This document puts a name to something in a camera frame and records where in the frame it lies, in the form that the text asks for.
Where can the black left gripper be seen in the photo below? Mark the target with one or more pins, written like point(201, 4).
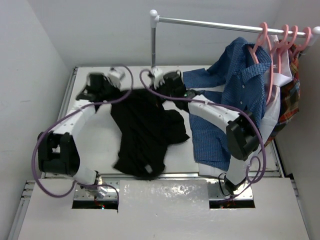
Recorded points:
point(99, 81)

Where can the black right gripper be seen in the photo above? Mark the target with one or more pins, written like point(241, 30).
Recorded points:
point(159, 86)

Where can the black shirt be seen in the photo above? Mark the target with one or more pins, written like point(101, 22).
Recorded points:
point(147, 130)

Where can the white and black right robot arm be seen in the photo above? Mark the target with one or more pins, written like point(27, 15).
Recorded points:
point(238, 128)

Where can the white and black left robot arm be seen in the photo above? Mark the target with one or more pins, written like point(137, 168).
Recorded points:
point(57, 151)

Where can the blue checkered shirt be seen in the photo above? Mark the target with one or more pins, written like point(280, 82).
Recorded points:
point(234, 80)

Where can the white shirt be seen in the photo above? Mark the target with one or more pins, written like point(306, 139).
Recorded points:
point(268, 121)

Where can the pink hanger holding white shirt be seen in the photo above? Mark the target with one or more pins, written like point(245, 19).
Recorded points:
point(275, 52)

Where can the red plaid shirt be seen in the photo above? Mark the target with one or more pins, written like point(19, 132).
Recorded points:
point(289, 94)

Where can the white front cover board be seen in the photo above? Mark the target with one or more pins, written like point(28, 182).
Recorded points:
point(168, 210)

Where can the silver and white clothes rack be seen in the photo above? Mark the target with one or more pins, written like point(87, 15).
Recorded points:
point(155, 18)

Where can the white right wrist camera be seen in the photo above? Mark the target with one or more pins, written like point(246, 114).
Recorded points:
point(157, 77)

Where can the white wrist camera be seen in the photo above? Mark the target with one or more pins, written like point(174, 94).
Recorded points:
point(157, 77)
point(115, 76)

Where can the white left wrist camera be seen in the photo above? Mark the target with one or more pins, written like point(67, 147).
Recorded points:
point(115, 76)

